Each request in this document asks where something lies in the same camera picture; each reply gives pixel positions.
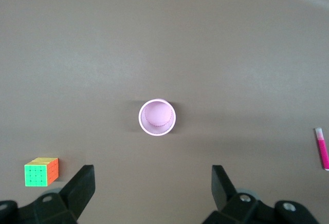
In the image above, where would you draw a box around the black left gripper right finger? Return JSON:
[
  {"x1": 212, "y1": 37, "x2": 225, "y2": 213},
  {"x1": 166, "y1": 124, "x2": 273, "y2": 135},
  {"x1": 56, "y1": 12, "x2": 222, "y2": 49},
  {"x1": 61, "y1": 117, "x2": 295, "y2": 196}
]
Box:
[{"x1": 203, "y1": 165, "x2": 319, "y2": 224}]

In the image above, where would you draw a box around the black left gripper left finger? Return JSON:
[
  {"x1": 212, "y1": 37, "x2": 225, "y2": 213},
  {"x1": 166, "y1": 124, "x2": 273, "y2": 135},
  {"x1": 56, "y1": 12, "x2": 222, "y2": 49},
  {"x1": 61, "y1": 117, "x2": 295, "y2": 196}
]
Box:
[{"x1": 0, "y1": 164, "x2": 96, "y2": 224}]

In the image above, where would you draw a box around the pink marker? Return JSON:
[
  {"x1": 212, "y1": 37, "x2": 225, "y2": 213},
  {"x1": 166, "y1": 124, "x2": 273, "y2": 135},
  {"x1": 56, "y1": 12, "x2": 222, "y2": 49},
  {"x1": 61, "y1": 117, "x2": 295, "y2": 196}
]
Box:
[{"x1": 314, "y1": 127, "x2": 329, "y2": 171}]

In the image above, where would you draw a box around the multicoloured puzzle cube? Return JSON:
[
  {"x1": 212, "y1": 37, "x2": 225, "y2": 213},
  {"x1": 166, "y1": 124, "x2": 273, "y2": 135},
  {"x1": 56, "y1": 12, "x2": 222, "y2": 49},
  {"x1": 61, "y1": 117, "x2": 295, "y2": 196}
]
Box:
[{"x1": 24, "y1": 157, "x2": 60, "y2": 188}]

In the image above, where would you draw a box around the pink mesh cup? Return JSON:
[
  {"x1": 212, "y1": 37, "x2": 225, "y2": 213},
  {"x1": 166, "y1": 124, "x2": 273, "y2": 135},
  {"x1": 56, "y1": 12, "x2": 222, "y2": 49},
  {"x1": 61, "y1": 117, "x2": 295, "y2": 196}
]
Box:
[{"x1": 138, "y1": 99, "x2": 177, "y2": 136}]

